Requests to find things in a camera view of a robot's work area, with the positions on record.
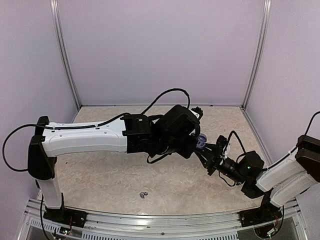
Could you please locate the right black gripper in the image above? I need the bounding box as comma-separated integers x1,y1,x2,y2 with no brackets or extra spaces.
194,143,247,185

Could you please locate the blue-grey earbud charging case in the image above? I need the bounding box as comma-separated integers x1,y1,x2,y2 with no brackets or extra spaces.
195,133,207,150

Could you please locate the purple earbud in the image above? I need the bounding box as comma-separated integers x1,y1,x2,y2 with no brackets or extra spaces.
139,192,148,199

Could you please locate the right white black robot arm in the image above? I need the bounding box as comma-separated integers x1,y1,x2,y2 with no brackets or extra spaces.
194,134,320,222

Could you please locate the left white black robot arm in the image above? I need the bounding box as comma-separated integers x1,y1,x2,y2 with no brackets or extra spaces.
27,104,203,223

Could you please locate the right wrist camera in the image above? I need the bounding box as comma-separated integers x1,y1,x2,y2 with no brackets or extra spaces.
222,143,230,160

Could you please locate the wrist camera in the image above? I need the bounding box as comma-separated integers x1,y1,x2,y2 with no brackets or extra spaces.
222,143,230,160
191,106,204,120

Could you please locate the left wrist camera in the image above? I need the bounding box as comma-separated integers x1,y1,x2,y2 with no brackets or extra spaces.
191,106,204,120

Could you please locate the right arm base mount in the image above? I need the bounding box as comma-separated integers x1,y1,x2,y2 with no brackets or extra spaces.
238,190,283,227

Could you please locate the front aluminium rail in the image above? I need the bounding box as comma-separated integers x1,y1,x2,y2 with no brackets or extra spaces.
16,199,308,240

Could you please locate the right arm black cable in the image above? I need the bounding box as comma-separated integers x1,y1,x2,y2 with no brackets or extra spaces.
226,111,320,173

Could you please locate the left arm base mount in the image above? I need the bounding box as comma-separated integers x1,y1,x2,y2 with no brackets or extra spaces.
43,193,88,228

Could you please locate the right aluminium frame post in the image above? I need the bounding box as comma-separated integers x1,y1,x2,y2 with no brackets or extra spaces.
242,0,272,111

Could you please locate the aluminium frame post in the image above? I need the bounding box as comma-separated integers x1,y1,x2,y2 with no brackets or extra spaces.
242,0,272,111
49,0,82,111

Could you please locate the left aluminium frame post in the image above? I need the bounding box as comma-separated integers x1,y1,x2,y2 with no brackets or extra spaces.
49,0,82,111

